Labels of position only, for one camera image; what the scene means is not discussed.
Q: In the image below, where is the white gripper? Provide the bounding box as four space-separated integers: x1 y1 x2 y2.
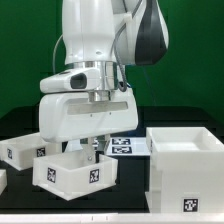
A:
39 88 138 163

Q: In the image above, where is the white drawer with knob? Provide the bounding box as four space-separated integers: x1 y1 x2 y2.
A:
33 150 118 201

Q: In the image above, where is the white drawer tray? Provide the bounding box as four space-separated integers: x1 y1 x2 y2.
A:
0 133 62 171

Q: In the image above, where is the white drawer cabinet box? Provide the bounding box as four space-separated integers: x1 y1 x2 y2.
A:
146 127 224 214

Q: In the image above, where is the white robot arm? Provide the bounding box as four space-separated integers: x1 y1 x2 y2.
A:
39 0 169 163

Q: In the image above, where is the white fiducial marker sheet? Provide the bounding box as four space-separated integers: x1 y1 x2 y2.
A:
63 136 152 158

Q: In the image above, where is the white L-shaped corner fence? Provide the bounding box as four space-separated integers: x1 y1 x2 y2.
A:
0 213 224 224

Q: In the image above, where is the white block at left edge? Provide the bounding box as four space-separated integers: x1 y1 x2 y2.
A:
0 169 7 195

